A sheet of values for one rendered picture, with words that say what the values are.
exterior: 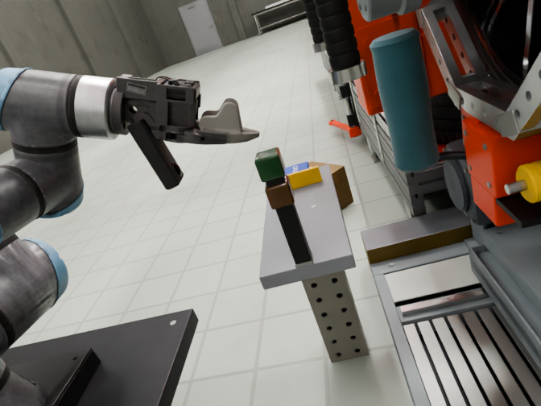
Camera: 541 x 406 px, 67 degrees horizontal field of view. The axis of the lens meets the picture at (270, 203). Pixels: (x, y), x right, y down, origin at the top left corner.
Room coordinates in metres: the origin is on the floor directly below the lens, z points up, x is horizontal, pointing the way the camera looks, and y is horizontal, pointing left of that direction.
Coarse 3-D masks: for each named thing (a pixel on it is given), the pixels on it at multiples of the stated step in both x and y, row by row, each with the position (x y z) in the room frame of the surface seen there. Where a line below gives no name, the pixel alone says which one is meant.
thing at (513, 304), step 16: (480, 256) 0.81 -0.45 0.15; (480, 272) 0.77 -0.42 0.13; (496, 272) 0.74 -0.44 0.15; (496, 288) 0.68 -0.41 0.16; (512, 288) 0.68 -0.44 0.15; (496, 304) 0.69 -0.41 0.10; (512, 304) 0.61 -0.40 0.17; (528, 304) 0.62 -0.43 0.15; (512, 320) 0.62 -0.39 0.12; (528, 320) 0.58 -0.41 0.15; (528, 336) 0.55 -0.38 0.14; (528, 352) 0.56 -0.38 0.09
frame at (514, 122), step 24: (432, 24) 0.81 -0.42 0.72; (456, 24) 0.79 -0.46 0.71; (432, 48) 0.81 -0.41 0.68; (456, 48) 0.80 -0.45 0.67; (456, 72) 0.73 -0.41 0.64; (480, 72) 0.71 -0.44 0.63; (528, 72) 0.46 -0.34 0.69; (456, 96) 0.70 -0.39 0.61; (480, 96) 0.62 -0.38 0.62; (504, 96) 0.61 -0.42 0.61; (528, 96) 0.47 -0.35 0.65; (480, 120) 0.62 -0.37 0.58; (504, 120) 0.53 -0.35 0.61; (528, 120) 0.47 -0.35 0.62
